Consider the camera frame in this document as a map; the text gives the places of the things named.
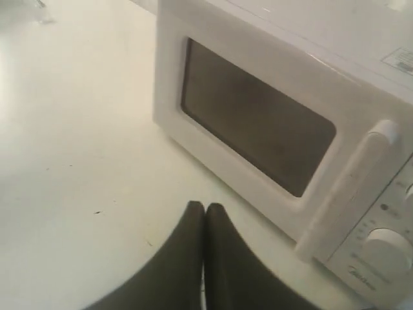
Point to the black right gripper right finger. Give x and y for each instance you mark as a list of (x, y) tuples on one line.
[(235, 278)]

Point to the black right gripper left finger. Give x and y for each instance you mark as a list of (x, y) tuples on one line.
[(171, 279)]

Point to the white microwave door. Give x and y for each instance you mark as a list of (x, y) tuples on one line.
[(258, 129)]

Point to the white microwave oven body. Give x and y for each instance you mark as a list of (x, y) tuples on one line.
[(355, 48)]

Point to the white printed paper labels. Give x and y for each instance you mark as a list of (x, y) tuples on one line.
[(401, 59)]

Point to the lower white control knob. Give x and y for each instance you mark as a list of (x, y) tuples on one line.
[(388, 245)]

